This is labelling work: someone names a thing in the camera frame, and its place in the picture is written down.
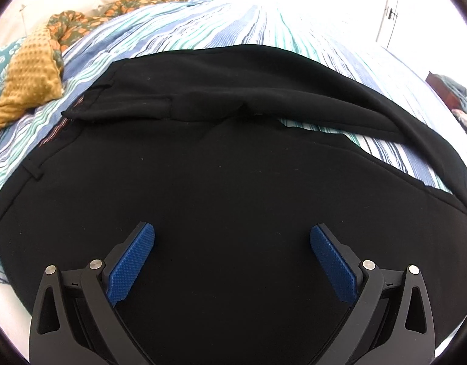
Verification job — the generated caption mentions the black pants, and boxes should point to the black pants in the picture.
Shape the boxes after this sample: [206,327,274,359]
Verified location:
[0,45,467,364]

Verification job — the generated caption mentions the dark wooden cabinet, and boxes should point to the dark wooden cabinet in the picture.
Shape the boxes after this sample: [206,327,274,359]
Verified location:
[426,72,449,109]

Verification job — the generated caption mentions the teal cloth on cabinet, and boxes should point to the teal cloth on cabinet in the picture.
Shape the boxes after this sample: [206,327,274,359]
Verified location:
[438,75,467,114]

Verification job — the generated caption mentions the mustard yellow textured pillow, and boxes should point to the mustard yellow textured pillow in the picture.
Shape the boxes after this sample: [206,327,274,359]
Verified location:
[0,26,64,131]

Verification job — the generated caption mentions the striped blue green bedsheet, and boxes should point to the striped blue green bedsheet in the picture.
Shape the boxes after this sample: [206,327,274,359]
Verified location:
[0,0,451,190]

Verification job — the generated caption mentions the white door with handle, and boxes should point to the white door with handle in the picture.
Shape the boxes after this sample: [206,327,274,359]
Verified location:
[375,0,399,49]

